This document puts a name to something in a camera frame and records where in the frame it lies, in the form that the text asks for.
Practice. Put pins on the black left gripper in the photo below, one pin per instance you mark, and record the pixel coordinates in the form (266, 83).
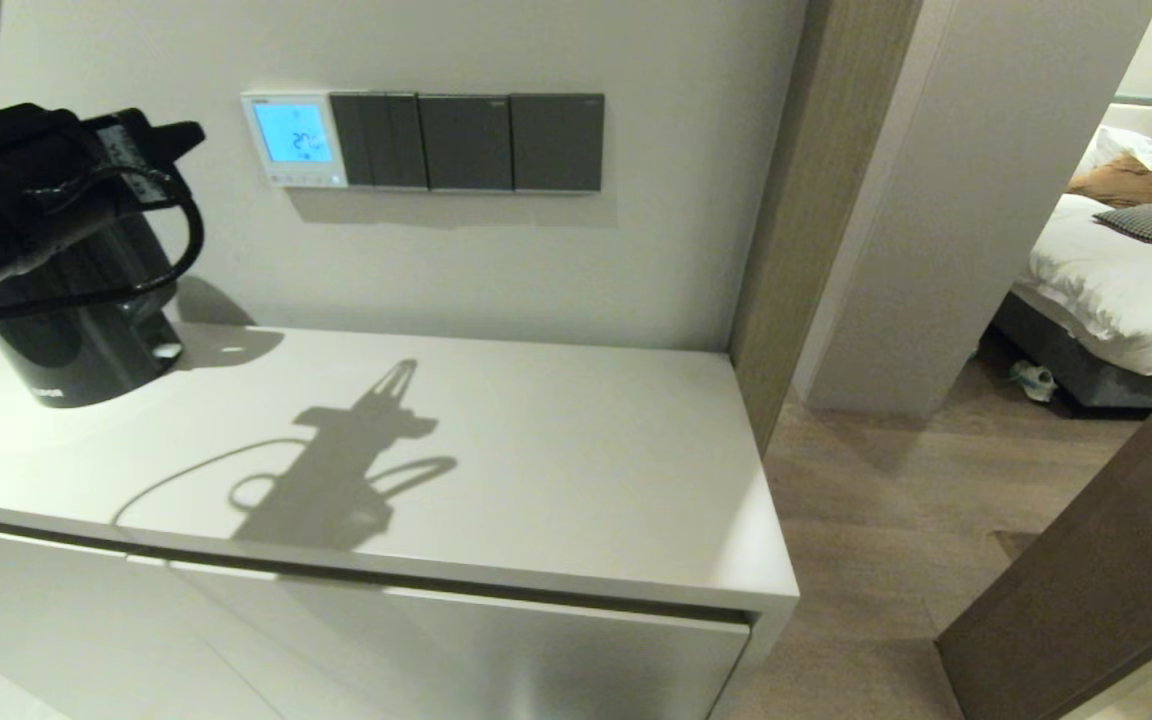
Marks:
(56, 190)

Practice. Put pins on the white cabinet body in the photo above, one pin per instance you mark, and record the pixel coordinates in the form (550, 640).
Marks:
(536, 450)

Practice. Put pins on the black electric kettle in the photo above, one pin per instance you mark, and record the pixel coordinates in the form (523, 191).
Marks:
(86, 360)

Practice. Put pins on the white wall thermostat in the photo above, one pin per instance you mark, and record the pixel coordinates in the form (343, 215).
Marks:
(291, 130)

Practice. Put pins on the bed with white duvet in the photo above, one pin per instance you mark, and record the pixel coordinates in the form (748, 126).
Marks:
(1116, 290)

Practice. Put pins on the wooden door frame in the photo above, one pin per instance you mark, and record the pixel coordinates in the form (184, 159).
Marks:
(816, 200)

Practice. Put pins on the dark grey square panel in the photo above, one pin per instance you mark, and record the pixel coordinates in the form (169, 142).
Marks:
(556, 142)
(466, 142)

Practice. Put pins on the brown wooden door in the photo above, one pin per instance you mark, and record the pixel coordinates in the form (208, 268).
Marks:
(1116, 560)

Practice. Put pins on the grey triple rocker wall switch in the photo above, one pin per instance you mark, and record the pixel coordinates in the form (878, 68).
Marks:
(381, 140)

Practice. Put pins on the brown cushion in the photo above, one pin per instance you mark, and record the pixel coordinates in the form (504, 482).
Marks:
(1126, 182)

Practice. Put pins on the light shoe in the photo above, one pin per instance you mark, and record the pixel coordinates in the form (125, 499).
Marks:
(1033, 380)

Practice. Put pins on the small white pillow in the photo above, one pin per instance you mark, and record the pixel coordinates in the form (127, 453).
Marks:
(1121, 148)

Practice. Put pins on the wide white cabinet door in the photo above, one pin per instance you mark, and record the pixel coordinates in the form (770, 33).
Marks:
(536, 660)

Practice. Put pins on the narrow white cabinet door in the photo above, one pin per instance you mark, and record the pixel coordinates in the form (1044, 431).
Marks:
(36, 620)

